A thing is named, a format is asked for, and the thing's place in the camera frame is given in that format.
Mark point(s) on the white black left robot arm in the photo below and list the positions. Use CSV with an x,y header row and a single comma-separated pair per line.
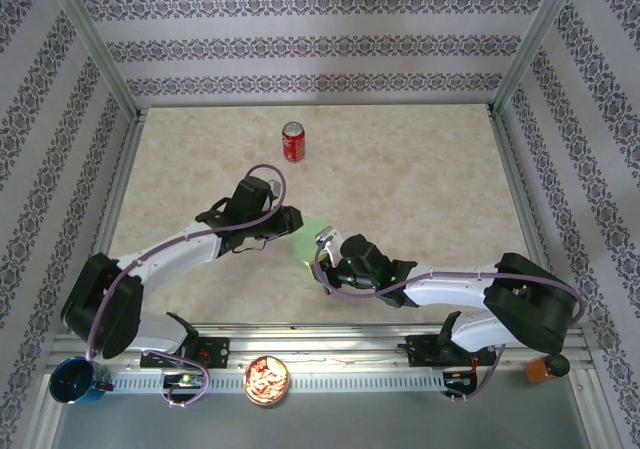
x,y
175,256

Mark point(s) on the red soda can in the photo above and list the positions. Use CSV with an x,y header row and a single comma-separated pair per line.
x,y
293,144

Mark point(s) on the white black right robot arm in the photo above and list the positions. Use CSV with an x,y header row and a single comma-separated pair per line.
x,y
450,286

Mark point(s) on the aluminium front rail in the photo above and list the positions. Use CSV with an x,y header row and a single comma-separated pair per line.
x,y
325,341

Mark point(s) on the aluminium side rail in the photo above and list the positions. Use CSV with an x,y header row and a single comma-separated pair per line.
x,y
515,169
117,184

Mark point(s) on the orange block with black knob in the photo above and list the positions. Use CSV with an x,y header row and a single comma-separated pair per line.
x,y
537,371

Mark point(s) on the small circuit board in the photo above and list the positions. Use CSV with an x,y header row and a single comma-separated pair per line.
x,y
182,380
457,381

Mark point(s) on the round tin of food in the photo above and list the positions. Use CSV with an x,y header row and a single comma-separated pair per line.
x,y
266,380

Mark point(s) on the blue mug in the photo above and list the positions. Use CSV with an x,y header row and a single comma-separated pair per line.
x,y
75,381

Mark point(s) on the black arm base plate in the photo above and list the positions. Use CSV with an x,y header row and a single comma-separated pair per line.
x,y
220,351
417,351

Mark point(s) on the green cloth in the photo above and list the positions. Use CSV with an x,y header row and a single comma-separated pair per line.
x,y
305,244

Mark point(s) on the aluminium frame post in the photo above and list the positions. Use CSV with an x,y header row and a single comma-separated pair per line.
x,y
90,44
537,34

